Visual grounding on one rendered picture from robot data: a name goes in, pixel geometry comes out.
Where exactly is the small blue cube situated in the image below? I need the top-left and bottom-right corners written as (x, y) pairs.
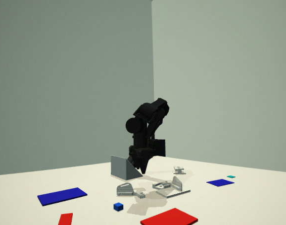
top-left (113, 202), bottom-right (123, 211)

